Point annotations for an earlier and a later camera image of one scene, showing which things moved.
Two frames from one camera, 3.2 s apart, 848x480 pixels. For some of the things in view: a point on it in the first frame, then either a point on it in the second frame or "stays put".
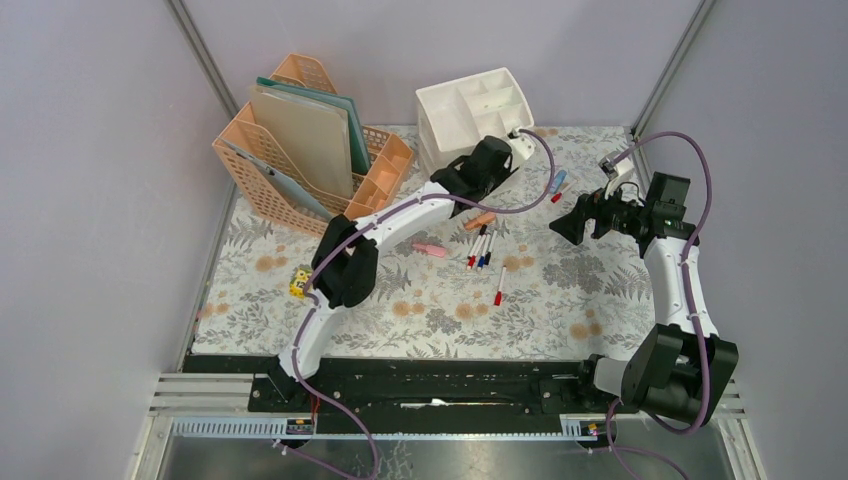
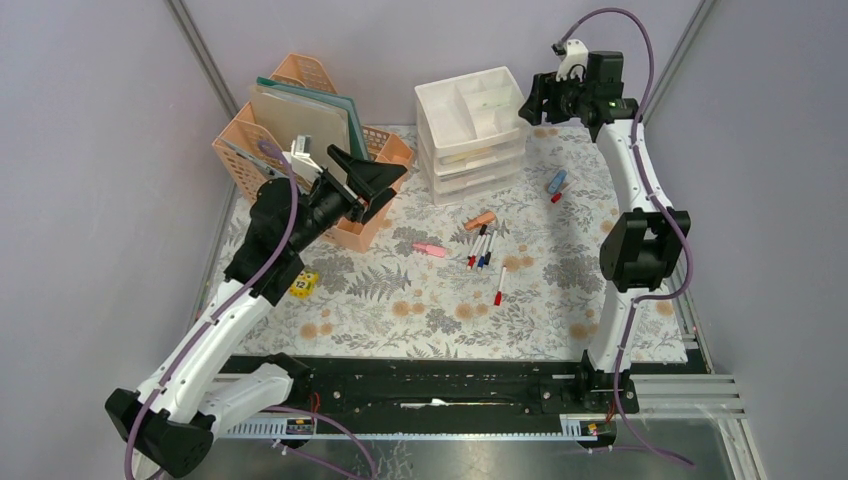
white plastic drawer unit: [455, 117] stays put
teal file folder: [359, 148] stays put
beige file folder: [313, 136] stays put
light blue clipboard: [308, 195] stays put
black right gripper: [589, 206] to [542, 87]
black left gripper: [504, 170] to [371, 175]
